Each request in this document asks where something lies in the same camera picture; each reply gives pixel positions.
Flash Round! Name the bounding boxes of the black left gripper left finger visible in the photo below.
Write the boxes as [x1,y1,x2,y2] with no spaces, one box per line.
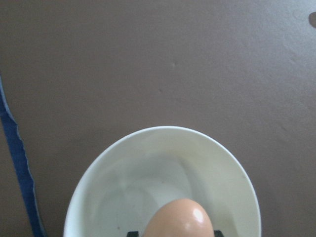
[127,231,139,237]

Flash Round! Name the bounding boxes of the white ceramic bowl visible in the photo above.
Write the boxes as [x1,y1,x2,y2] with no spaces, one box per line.
[63,126,262,237]

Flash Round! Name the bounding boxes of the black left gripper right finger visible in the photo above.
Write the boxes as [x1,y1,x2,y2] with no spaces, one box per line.
[214,230,224,237]

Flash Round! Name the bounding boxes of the brown egg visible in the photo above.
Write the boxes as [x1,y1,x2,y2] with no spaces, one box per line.
[143,198,215,237]

